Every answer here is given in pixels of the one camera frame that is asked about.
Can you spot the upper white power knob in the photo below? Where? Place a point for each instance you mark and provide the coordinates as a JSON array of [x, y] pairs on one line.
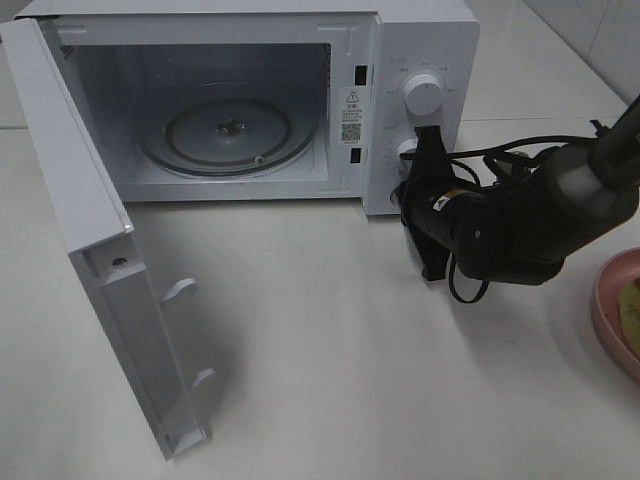
[[423, 93]]

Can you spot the glass microwave turntable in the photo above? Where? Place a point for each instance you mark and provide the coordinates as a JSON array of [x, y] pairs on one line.
[[232, 130]]

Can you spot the pink plate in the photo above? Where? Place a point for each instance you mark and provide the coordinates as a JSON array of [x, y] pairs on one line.
[[614, 275]]

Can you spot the white microwave door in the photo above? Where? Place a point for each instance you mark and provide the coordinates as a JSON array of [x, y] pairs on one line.
[[98, 232]]

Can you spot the white warning label sticker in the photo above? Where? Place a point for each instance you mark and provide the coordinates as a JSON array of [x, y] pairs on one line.
[[351, 115]]

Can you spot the sandwich with white bread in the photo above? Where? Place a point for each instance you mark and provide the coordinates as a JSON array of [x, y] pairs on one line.
[[629, 315]]

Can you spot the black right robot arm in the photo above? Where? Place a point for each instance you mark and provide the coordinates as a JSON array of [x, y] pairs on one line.
[[513, 213]]

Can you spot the white microwave oven body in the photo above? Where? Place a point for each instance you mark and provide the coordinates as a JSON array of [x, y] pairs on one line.
[[133, 56]]

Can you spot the lower white timer knob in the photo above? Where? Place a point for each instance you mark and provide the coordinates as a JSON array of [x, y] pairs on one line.
[[405, 146]]

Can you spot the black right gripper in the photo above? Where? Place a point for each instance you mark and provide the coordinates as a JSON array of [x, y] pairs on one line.
[[423, 194]]

